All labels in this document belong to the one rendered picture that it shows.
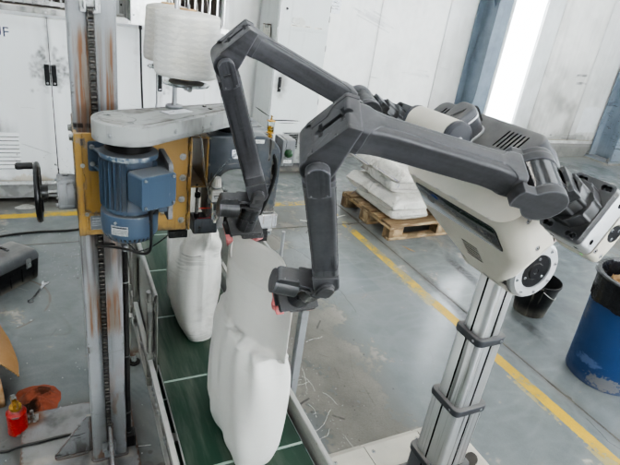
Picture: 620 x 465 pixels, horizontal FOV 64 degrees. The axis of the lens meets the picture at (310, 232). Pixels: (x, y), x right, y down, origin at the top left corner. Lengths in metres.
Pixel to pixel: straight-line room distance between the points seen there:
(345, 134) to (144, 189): 0.70
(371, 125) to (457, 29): 6.49
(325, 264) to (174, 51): 0.64
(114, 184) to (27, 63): 2.93
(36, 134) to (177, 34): 3.13
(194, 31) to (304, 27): 4.11
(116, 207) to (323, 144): 0.79
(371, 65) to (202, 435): 5.36
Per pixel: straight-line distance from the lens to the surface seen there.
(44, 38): 4.22
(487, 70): 7.18
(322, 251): 0.99
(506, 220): 1.12
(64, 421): 2.48
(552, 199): 0.90
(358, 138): 0.74
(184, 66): 1.32
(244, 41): 1.20
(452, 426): 1.71
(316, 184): 0.77
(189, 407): 1.95
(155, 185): 1.32
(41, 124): 4.34
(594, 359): 3.27
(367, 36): 6.44
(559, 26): 8.51
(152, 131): 1.33
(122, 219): 1.41
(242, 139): 1.32
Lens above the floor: 1.74
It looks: 24 degrees down
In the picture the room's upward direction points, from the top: 8 degrees clockwise
